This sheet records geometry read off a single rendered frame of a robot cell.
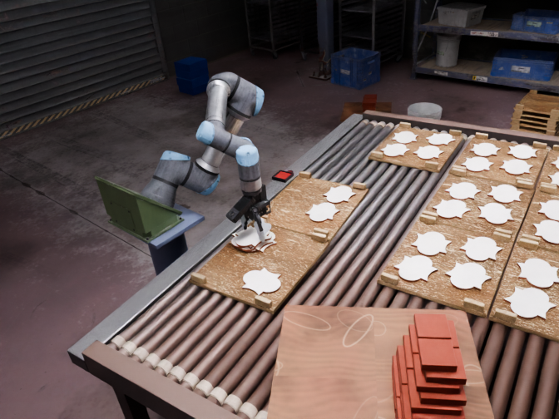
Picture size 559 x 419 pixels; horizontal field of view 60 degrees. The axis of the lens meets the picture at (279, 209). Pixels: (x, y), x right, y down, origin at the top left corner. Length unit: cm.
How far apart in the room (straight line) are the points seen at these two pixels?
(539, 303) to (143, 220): 145
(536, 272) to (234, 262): 102
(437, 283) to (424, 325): 59
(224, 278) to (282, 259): 22
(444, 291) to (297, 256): 52
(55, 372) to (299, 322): 185
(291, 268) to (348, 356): 52
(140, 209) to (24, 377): 136
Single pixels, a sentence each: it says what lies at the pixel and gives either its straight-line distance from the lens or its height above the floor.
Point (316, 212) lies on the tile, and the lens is 200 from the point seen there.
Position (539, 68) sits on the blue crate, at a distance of 619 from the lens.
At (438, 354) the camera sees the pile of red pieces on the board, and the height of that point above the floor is 124.
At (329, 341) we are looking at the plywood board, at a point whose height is 104.
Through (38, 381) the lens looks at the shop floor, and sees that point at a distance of 300.
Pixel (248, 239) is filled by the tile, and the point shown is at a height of 98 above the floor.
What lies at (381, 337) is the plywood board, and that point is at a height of 104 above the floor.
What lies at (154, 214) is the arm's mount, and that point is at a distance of 209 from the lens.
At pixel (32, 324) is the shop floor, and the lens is 336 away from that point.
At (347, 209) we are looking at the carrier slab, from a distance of 203.
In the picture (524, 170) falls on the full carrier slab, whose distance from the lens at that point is 240.
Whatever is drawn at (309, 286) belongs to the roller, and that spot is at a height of 92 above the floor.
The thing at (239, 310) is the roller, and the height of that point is 91.
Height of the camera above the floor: 203
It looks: 32 degrees down
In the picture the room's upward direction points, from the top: 5 degrees counter-clockwise
